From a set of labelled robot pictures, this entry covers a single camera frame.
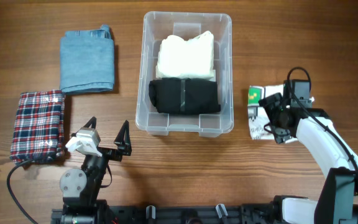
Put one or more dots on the folded blue denim jeans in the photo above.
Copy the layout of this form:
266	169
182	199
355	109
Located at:
87	61

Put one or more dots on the clear plastic storage bin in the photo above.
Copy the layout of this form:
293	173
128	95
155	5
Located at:
158	26

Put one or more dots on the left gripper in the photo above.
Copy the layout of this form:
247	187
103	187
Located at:
124	146

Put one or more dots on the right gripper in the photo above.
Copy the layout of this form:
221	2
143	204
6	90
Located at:
281	134

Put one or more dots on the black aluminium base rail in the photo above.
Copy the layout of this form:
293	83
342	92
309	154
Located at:
243	214

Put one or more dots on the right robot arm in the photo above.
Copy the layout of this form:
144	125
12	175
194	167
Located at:
338	200

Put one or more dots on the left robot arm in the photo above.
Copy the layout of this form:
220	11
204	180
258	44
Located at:
80	187

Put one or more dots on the black garment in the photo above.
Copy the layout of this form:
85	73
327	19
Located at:
187	96

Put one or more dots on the folded red plaid shirt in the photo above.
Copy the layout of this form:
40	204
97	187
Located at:
38	128

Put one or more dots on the cream white cloth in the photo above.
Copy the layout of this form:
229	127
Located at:
192	58

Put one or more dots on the white printed t-shirt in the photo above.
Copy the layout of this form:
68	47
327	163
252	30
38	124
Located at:
257	116

